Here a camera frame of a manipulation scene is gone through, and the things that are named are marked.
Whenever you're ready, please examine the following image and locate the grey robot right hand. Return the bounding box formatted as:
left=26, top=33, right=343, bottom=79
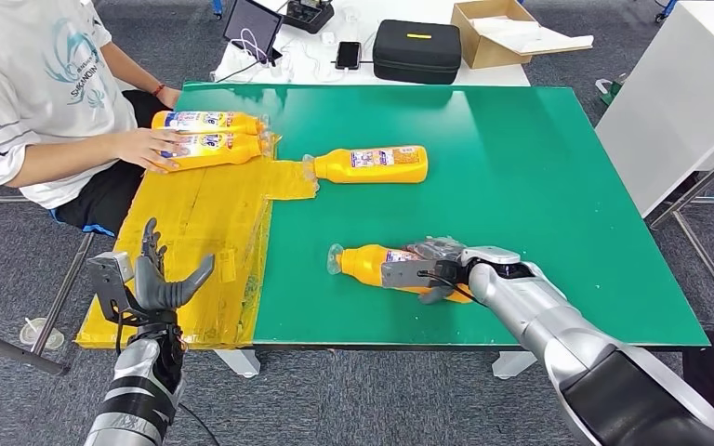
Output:
left=381, top=236, right=475, bottom=306

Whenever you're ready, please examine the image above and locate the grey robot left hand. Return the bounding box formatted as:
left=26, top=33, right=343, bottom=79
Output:
left=133, top=217, right=217, bottom=312

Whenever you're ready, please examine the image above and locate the person's left hand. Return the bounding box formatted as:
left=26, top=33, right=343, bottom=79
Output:
left=156, top=85, right=182, bottom=111

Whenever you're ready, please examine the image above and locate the person's right hand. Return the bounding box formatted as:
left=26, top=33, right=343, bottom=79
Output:
left=110, top=127, right=191, bottom=175

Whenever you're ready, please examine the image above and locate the orange detergent bottle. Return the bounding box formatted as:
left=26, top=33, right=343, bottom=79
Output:
left=303, top=145, right=430, bottom=185
left=158, top=132, right=274, bottom=174
left=152, top=111, right=269, bottom=136
left=325, top=243, right=475, bottom=305

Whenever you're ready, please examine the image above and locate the yellow taped cardboard mat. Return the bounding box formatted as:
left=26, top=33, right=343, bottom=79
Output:
left=74, top=132, right=320, bottom=351

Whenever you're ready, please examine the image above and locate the black tablet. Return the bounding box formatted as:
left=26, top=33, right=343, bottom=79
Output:
left=222, top=0, right=284, bottom=63

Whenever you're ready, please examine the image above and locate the clear plastic cup lid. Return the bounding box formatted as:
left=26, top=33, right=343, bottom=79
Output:
left=19, top=317, right=66, bottom=349

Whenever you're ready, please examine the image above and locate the black controller device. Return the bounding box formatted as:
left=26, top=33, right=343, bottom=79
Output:
left=283, top=0, right=336, bottom=35

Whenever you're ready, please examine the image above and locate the green top table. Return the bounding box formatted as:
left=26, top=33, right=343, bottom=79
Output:
left=175, top=81, right=711, bottom=380

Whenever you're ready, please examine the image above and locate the black smartphone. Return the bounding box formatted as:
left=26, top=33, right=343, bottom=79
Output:
left=335, top=41, right=363, bottom=71

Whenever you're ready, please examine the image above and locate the white desk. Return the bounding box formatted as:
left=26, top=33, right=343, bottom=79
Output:
left=212, top=0, right=532, bottom=87

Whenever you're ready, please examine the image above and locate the black zip case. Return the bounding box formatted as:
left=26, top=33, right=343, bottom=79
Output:
left=372, top=19, right=463, bottom=85

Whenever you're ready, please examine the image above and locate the brown cardboard box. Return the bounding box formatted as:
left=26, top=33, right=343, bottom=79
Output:
left=450, top=0, right=595, bottom=70

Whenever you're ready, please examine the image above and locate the white foam sheet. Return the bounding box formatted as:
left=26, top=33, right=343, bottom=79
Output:
left=469, top=15, right=595, bottom=56

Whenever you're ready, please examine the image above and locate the green and white object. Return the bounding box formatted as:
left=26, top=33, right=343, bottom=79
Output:
left=595, top=73, right=628, bottom=107

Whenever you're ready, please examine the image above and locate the white side table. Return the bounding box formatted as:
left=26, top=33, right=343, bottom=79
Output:
left=593, top=0, right=714, bottom=336

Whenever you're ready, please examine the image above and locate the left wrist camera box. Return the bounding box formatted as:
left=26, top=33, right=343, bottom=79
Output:
left=86, top=251, right=149, bottom=327

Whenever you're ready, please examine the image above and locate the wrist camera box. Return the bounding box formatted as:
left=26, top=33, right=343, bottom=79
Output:
left=86, top=251, right=149, bottom=327
left=460, top=245, right=522, bottom=267

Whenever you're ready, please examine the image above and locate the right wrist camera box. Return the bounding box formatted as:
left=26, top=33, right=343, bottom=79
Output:
left=460, top=245, right=522, bottom=267

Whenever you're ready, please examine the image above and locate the metal stool frame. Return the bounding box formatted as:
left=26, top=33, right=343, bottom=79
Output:
left=0, top=195, right=97, bottom=376

